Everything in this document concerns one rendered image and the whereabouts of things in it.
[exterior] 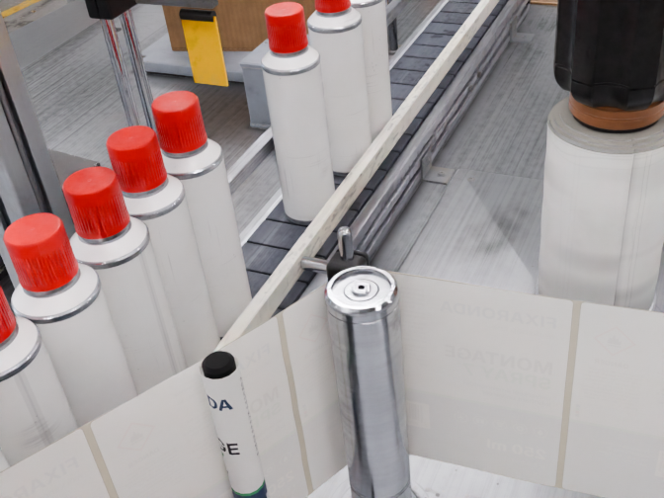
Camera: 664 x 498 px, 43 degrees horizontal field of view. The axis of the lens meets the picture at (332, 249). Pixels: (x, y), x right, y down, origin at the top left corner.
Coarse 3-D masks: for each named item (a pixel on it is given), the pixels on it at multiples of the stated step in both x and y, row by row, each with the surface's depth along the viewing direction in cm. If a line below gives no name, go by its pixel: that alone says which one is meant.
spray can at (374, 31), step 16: (352, 0) 82; (368, 0) 82; (384, 0) 84; (368, 16) 83; (384, 16) 84; (368, 32) 83; (384, 32) 85; (368, 48) 84; (384, 48) 86; (368, 64) 86; (384, 64) 87; (368, 80) 87; (384, 80) 88; (368, 96) 88; (384, 96) 88; (384, 112) 89
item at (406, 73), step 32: (480, 0) 122; (448, 32) 114; (480, 32) 113; (416, 64) 107; (416, 128) 94; (384, 160) 89; (288, 224) 81; (256, 256) 77; (320, 256) 77; (256, 288) 74
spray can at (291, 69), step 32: (288, 32) 70; (288, 64) 71; (320, 64) 73; (288, 96) 72; (320, 96) 74; (288, 128) 74; (320, 128) 75; (288, 160) 76; (320, 160) 77; (288, 192) 79; (320, 192) 79
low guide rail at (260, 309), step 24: (480, 24) 110; (456, 48) 102; (432, 72) 96; (408, 96) 92; (408, 120) 90; (384, 144) 85; (360, 168) 81; (336, 192) 78; (360, 192) 81; (336, 216) 77; (312, 240) 73; (288, 264) 70; (264, 288) 68; (288, 288) 70; (264, 312) 67
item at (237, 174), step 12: (396, 0) 103; (408, 0) 105; (396, 12) 102; (264, 132) 79; (264, 144) 77; (252, 156) 76; (264, 156) 77; (240, 168) 74; (252, 168) 76; (228, 180) 73; (240, 180) 74
